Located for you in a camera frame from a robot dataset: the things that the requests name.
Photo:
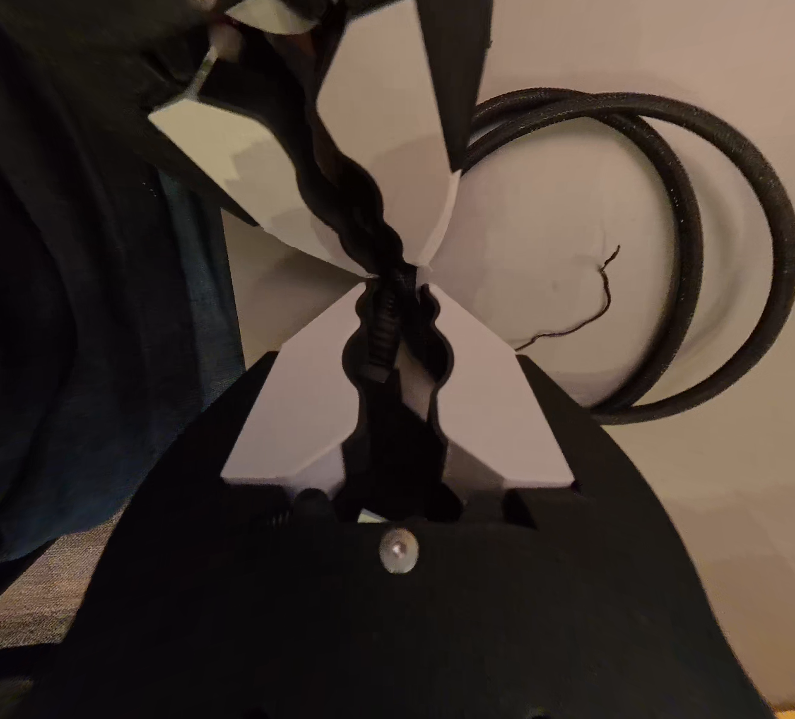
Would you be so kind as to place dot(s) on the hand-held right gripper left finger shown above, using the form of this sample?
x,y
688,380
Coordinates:
x,y
292,415

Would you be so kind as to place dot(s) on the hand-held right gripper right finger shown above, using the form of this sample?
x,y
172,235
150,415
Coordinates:
x,y
503,421

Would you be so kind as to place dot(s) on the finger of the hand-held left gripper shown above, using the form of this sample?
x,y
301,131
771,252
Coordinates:
x,y
397,110
236,172

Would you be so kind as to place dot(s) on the black thread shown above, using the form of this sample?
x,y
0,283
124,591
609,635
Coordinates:
x,y
608,297

